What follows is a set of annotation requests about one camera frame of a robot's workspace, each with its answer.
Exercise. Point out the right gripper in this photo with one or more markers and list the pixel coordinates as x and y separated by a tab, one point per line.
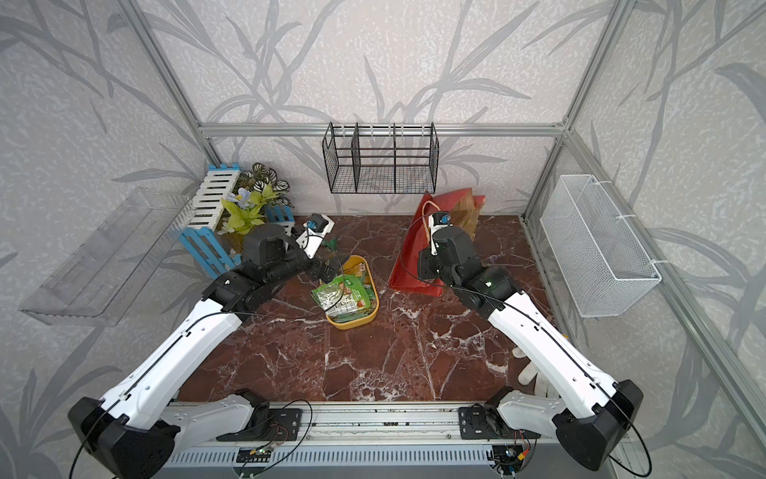
432	246

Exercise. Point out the green condiment packet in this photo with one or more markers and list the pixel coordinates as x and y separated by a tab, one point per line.
347	298

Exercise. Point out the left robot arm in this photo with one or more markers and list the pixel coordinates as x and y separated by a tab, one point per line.
129	431

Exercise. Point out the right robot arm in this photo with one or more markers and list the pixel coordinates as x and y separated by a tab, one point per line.
592	412

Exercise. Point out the yellow plastic tray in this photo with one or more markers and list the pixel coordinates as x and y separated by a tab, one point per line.
356	265

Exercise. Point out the potted artificial plant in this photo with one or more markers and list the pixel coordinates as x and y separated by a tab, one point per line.
259	198

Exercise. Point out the blue white wooden crate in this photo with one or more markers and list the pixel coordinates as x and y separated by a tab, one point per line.
200	237

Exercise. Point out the white work glove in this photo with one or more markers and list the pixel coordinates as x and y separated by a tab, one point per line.
531	376

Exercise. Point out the clear acrylic shelf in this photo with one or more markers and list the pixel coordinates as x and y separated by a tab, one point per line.
97	285

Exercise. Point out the black wire basket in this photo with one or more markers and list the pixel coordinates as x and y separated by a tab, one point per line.
381	159

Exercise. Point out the white wire basket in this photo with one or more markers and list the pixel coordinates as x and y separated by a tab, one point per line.
605	267

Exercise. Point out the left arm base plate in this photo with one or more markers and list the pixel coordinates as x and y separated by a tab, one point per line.
276	425

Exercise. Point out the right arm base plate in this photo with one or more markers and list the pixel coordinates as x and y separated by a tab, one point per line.
478	422

